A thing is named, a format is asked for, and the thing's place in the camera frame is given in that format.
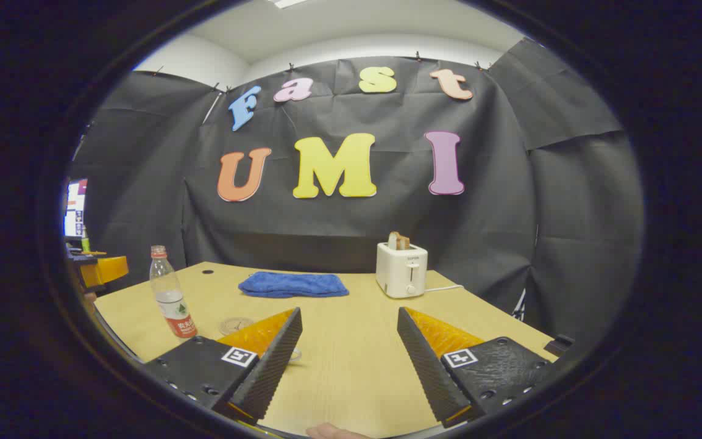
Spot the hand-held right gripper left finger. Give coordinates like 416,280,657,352
144,307,303,426

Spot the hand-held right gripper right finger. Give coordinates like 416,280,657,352
396,306,559,429

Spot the round cork coaster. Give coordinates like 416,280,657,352
218,316,255,337

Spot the clear plastic water bottle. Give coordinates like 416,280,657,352
149,245,198,339

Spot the computer monitor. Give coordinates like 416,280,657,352
63,178,88,240

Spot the blue towel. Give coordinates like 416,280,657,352
238,271,350,299

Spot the white toaster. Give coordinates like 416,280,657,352
376,241,429,299

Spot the black backdrop cloth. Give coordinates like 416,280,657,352
68,38,644,342

